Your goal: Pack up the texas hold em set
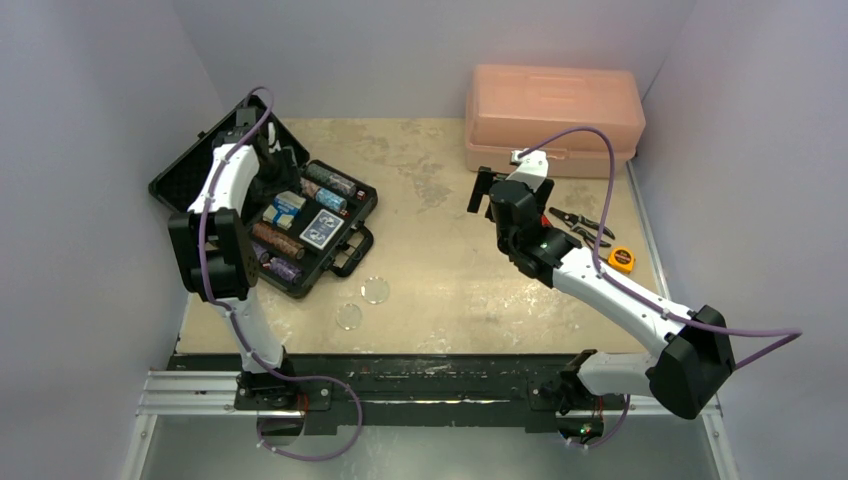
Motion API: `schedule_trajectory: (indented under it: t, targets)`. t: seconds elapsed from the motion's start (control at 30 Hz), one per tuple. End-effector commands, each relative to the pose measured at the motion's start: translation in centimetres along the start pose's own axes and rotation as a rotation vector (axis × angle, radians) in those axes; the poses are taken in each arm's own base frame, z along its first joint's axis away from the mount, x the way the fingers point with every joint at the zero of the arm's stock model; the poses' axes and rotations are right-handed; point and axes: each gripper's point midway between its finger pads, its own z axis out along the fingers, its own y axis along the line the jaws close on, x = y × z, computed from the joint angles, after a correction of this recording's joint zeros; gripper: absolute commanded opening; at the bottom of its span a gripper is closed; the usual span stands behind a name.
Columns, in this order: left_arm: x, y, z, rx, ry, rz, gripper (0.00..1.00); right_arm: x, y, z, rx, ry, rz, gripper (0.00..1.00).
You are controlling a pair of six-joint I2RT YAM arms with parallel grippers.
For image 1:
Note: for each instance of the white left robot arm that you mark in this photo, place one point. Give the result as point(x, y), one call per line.
point(211, 241)

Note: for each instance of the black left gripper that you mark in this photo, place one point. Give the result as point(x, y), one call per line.
point(287, 181)

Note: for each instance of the purple chip stack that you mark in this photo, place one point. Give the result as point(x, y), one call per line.
point(277, 264)

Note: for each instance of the pink plastic toolbox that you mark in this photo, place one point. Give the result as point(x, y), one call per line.
point(590, 119)

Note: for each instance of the black table edge rail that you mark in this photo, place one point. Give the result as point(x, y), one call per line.
point(415, 390)

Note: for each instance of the aluminium frame rail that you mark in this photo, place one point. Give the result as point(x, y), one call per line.
point(188, 393)

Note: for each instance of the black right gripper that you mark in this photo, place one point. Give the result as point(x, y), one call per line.
point(477, 191)

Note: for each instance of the blue chip stack lower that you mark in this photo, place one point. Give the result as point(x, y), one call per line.
point(330, 200)

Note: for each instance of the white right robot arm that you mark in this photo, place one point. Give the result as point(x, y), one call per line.
point(686, 359)

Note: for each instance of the yellow tape measure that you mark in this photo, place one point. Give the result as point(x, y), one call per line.
point(622, 260)

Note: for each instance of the clear round disc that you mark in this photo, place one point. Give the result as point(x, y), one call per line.
point(375, 290)
point(349, 317)

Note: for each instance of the black handled pliers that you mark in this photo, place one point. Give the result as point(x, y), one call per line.
point(587, 230)

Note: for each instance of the blue striped card deck box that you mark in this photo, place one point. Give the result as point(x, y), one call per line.
point(283, 210)

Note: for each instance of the brown chip stack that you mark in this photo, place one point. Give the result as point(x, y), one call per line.
point(278, 240)

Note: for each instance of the blue patterned card deck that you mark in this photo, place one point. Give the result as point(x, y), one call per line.
point(321, 229)

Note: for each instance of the black poker set case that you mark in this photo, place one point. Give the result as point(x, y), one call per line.
point(178, 185)

